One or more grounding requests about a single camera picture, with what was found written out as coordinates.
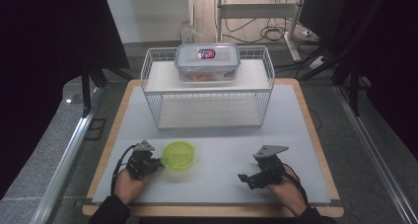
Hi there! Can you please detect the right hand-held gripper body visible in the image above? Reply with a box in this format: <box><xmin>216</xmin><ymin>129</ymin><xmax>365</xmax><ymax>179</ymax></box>
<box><xmin>251</xmin><ymin>144</ymin><xmax>290</xmax><ymax>189</ymax></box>

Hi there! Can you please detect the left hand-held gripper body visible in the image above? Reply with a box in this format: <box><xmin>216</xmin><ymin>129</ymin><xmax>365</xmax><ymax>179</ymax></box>
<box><xmin>126</xmin><ymin>139</ymin><xmax>156</xmax><ymax>181</ymax></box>

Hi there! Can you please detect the green round lidded container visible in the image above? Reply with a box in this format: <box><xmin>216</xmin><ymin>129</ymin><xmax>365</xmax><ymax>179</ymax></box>
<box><xmin>161</xmin><ymin>140</ymin><xmax>197</xmax><ymax>172</ymax></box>

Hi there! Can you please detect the white wire two-tier rack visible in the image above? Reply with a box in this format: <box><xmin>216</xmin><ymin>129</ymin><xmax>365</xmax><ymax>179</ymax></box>
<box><xmin>140</xmin><ymin>45</ymin><xmax>276</xmax><ymax>130</ymax></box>

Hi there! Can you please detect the clear rectangular lidded food container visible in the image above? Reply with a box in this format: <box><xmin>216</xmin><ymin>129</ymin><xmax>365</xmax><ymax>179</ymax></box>
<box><xmin>174</xmin><ymin>42</ymin><xmax>242</xmax><ymax>84</ymax></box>

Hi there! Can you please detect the person's left hand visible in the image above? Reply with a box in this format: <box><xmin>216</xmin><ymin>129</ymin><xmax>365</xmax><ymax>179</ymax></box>
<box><xmin>112</xmin><ymin>166</ymin><xmax>153</xmax><ymax>206</ymax></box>

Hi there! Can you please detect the person's right hand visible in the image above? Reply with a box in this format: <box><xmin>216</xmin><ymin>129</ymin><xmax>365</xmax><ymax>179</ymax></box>
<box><xmin>265</xmin><ymin>174</ymin><xmax>309</xmax><ymax>217</ymax></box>

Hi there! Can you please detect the grey table mat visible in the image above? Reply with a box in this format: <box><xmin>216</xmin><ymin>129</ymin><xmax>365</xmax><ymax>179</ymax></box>
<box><xmin>92</xmin><ymin>84</ymin><xmax>331</xmax><ymax>205</ymax></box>

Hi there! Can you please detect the black metal stand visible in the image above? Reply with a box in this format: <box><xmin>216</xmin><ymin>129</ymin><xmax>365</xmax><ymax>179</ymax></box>
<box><xmin>80</xmin><ymin>57</ymin><xmax>134</xmax><ymax>118</ymax></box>
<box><xmin>297</xmin><ymin>0</ymin><xmax>388</xmax><ymax>118</ymax></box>

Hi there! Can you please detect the white power strip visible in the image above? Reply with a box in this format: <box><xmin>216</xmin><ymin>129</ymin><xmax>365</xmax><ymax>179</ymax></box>
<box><xmin>309</xmin><ymin>55</ymin><xmax>328</xmax><ymax>70</ymax></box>

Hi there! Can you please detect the black curtain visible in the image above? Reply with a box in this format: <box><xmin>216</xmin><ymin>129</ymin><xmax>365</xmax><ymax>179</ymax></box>
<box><xmin>299</xmin><ymin>0</ymin><xmax>418</xmax><ymax>153</ymax></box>
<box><xmin>0</xmin><ymin>0</ymin><xmax>131</xmax><ymax>200</ymax></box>

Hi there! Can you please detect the clear plastic bag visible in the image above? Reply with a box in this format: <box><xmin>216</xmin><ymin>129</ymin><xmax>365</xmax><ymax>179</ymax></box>
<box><xmin>179</xmin><ymin>19</ymin><xmax>204</xmax><ymax>45</ymax></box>

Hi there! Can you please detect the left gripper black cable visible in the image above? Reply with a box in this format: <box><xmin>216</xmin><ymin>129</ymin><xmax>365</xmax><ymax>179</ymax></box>
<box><xmin>110</xmin><ymin>144</ymin><xmax>138</xmax><ymax>196</ymax></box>

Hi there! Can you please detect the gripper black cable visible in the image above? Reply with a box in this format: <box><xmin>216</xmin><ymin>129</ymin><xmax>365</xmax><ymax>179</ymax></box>
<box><xmin>282</xmin><ymin>163</ymin><xmax>310</xmax><ymax>207</ymax></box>
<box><xmin>110</xmin><ymin>144</ymin><xmax>138</xmax><ymax>196</ymax></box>

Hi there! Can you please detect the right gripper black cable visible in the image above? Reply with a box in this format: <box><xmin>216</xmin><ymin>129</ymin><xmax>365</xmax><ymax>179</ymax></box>
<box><xmin>282</xmin><ymin>163</ymin><xmax>310</xmax><ymax>207</ymax></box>

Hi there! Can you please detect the aluminium rail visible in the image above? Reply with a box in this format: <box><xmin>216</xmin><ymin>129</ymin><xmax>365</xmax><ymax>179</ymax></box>
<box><xmin>31</xmin><ymin>87</ymin><xmax>105</xmax><ymax>224</ymax></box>
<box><xmin>333</xmin><ymin>85</ymin><xmax>418</xmax><ymax>224</ymax></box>

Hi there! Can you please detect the tangle of black floor cables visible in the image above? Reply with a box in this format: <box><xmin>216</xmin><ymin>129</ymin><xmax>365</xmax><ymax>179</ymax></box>
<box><xmin>223</xmin><ymin>16</ymin><xmax>324</xmax><ymax>55</ymax></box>

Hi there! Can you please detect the white metal desk frame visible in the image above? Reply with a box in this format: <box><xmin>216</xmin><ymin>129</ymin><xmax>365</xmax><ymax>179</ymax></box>
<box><xmin>215</xmin><ymin>0</ymin><xmax>308</xmax><ymax>62</ymax></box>

